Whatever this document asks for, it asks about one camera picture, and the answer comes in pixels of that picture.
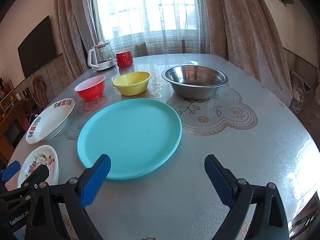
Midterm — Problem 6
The white sheer curtain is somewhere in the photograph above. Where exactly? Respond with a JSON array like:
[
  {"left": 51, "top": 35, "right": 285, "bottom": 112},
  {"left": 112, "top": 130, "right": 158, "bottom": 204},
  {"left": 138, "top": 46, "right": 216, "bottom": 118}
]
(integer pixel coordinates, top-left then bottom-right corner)
[{"left": 96, "top": 0, "right": 210, "bottom": 55}]

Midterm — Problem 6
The gold lace table mat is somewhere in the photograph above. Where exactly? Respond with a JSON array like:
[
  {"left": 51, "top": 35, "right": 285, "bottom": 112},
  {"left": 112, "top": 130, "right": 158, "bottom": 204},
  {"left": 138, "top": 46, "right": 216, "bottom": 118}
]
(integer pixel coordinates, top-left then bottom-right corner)
[{"left": 61, "top": 79, "right": 259, "bottom": 140}]

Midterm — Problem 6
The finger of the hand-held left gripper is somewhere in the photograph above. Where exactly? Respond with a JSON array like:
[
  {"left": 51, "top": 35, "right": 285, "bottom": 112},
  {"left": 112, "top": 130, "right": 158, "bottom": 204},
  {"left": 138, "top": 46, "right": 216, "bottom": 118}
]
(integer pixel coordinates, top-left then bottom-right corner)
[
  {"left": 0, "top": 160, "right": 21, "bottom": 182},
  {"left": 0, "top": 164, "right": 50, "bottom": 202}
]

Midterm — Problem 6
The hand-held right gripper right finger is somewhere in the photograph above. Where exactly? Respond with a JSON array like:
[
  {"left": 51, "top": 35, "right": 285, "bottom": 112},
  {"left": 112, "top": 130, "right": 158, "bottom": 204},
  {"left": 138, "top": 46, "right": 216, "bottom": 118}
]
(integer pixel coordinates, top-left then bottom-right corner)
[{"left": 204, "top": 154, "right": 290, "bottom": 240}]

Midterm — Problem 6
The white plate with pink flowers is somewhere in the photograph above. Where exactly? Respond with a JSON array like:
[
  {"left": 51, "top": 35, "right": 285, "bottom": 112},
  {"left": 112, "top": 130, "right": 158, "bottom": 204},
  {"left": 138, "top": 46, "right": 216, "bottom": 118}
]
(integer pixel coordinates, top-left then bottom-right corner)
[{"left": 17, "top": 145, "right": 59, "bottom": 188}]

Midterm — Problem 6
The yellow plastic bowl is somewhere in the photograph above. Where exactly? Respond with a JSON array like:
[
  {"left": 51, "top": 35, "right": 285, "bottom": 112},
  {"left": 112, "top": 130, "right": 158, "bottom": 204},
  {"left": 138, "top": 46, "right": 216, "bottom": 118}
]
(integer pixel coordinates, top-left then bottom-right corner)
[{"left": 112, "top": 71, "right": 151, "bottom": 96}]

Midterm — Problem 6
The wooden chair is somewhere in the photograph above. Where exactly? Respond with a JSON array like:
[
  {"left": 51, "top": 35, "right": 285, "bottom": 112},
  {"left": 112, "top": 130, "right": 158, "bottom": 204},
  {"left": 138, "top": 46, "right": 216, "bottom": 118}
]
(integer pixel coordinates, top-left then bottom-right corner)
[
  {"left": 135, "top": 44, "right": 148, "bottom": 57},
  {"left": 181, "top": 39, "right": 210, "bottom": 54}
]

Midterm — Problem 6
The wooden cabinet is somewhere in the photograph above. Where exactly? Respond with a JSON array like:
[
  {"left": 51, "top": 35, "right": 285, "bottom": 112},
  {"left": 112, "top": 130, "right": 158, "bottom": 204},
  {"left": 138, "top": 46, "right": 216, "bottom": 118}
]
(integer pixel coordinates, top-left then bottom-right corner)
[{"left": 0, "top": 79, "right": 28, "bottom": 160}]

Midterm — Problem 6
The black flat television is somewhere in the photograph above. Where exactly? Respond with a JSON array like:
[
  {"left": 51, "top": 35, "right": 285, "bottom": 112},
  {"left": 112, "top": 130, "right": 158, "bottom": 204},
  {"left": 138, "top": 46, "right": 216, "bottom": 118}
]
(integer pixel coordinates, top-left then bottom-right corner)
[{"left": 17, "top": 15, "right": 57, "bottom": 78}]

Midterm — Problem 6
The red mug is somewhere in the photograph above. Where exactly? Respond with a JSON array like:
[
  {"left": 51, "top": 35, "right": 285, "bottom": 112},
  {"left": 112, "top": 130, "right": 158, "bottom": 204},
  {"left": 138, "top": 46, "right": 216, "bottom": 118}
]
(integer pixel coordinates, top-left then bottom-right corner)
[{"left": 116, "top": 50, "right": 133, "bottom": 68}]

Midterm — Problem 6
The window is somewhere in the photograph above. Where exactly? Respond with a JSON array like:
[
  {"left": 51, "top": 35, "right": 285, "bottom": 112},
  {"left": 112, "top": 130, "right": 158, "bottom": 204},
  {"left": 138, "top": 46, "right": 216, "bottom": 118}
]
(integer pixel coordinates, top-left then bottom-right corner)
[{"left": 86, "top": 0, "right": 200, "bottom": 38}]

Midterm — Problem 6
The white glass kettle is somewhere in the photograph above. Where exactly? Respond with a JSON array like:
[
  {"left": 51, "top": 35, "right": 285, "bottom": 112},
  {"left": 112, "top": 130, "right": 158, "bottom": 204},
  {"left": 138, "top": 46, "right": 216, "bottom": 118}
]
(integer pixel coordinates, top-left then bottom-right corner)
[{"left": 87, "top": 40, "right": 117, "bottom": 71}]

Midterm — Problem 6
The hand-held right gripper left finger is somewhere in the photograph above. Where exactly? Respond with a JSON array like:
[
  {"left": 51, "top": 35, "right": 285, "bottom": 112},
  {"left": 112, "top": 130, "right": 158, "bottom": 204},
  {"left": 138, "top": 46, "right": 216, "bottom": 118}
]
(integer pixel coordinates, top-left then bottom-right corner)
[{"left": 25, "top": 154, "right": 112, "bottom": 240}]

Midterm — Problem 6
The beige textured curtain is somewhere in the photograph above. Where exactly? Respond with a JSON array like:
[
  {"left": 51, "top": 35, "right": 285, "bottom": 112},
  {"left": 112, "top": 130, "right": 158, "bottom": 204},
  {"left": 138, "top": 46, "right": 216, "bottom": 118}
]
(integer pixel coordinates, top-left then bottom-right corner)
[
  {"left": 54, "top": 0, "right": 105, "bottom": 80},
  {"left": 200, "top": 0, "right": 293, "bottom": 108}
]

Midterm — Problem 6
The stainless steel bowl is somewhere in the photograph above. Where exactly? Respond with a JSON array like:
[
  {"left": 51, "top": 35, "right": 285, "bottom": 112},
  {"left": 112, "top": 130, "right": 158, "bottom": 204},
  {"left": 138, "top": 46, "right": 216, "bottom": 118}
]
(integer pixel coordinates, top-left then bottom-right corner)
[{"left": 161, "top": 65, "right": 228, "bottom": 99}]

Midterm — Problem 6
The printed cloth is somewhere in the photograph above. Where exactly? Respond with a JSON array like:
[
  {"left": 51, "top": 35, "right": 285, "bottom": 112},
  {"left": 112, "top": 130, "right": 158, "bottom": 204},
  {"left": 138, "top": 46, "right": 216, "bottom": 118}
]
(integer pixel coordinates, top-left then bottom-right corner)
[{"left": 290, "top": 70, "right": 312, "bottom": 108}]

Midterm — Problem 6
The red plastic bowl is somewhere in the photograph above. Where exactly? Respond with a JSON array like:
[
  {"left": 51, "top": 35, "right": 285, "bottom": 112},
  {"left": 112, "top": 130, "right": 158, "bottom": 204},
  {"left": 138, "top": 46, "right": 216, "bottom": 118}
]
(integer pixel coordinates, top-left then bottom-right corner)
[{"left": 74, "top": 75, "right": 106, "bottom": 102}]

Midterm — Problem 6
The teal round plate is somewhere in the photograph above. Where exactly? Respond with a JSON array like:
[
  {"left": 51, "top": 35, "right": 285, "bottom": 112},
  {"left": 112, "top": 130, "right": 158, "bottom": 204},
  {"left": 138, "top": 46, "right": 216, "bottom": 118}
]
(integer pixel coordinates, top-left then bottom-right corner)
[{"left": 77, "top": 98, "right": 182, "bottom": 180}]

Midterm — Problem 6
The white bowl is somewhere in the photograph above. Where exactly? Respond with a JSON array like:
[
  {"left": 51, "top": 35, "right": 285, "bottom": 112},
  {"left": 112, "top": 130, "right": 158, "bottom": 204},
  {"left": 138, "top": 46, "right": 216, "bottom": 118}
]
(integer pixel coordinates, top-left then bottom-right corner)
[{"left": 26, "top": 98, "right": 75, "bottom": 144}]

